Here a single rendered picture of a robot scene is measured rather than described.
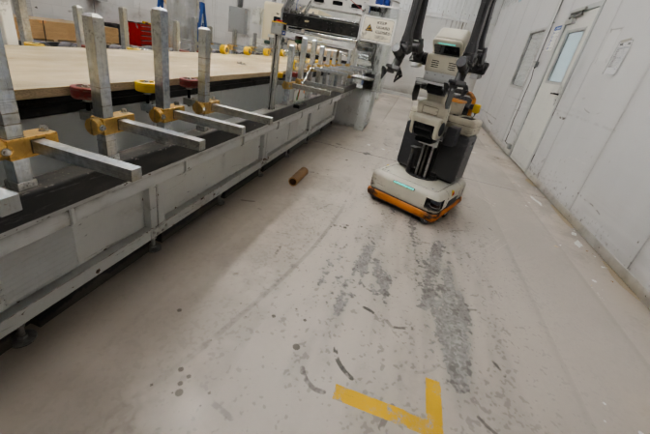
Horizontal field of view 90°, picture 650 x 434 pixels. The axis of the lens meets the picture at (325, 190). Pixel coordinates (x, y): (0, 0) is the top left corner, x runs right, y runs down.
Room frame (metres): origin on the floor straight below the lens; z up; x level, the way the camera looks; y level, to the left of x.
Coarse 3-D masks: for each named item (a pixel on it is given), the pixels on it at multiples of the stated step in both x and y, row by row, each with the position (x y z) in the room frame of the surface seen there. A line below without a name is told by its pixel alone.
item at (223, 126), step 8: (144, 104) 1.22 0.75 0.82; (152, 104) 1.22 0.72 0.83; (176, 112) 1.19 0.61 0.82; (184, 112) 1.20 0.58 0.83; (184, 120) 1.19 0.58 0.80; (192, 120) 1.18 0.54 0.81; (200, 120) 1.17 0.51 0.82; (208, 120) 1.16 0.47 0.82; (216, 120) 1.17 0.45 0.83; (216, 128) 1.16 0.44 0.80; (224, 128) 1.15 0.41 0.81; (232, 128) 1.15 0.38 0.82; (240, 128) 1.14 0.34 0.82
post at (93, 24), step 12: (84, 24) 0.91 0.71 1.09; (96, 24) 0.92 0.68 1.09; (84, 36) 0.92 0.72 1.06; (96, 36) 0.91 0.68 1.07; (96, 48) 0.91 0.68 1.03; (96, 60) 0.91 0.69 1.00; (96, 72) 0.91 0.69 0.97; (108, 72) 0.94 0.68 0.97; (96, 84) 0.91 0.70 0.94; (108, 84) 0.94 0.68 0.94; (96, 96) 0.91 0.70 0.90; (108, 96) 0.93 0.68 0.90; (96, 108) 0.91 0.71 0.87; (108, 108) 0.93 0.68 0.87; (108, 144) 0.92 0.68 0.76; (108, 156) 0.91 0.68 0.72
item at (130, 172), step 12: (36, 144) 0.70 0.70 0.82; (48, 144) 0.70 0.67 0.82; (60, 144) 0.71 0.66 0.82; (48, 156) 0.69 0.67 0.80; (60, 156) 0.69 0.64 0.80; (72, 156) 0.68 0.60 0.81; (84, 156) 0.68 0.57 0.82; (96, 156) 0.69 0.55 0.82; (96, 168) 0.67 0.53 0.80; (108, 168) 0.66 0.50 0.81; (120, 168) 0.65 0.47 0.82; (132, 168) 0.66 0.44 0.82; (132, 180) 0.65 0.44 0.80
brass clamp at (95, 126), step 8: (120, 112) 1.00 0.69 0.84; (128, 112) 1.01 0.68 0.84; (88, 120) 0.89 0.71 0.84; (96, 120) 0.89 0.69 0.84; (104, 120) 0.90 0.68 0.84; (112, 120) 0.93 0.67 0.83; (88, 128) 0.89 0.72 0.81; (96, 128) 0.88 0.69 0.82; (104, 128) 0.90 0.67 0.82; (112, 128) 0.93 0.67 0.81
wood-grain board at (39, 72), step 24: (24, 48) 1.48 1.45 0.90; (48, 48) 1.61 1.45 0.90; (72, 48) 1.75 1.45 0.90; (24, 72) 1.04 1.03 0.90; (48, 72) 1.10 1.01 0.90; (72, 72) 1.17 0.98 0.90; (120, 72) 1.34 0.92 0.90; (144, 72) 1.44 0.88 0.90; (192, 72) 1.70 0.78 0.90; (216, 72) 1.86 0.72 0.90; (240, 72) 2.06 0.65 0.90; (264, 72) 2.34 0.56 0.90; (24, 96) 0.85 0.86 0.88; (48, 96) 0.91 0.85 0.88
